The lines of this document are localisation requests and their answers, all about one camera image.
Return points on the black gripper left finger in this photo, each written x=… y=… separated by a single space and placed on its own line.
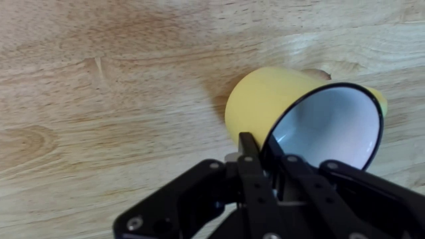
x=254 y=190

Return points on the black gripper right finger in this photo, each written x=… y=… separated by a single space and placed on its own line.
x=353 y=194

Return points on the yellow enamel cup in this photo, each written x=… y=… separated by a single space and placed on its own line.
x=260 y=97

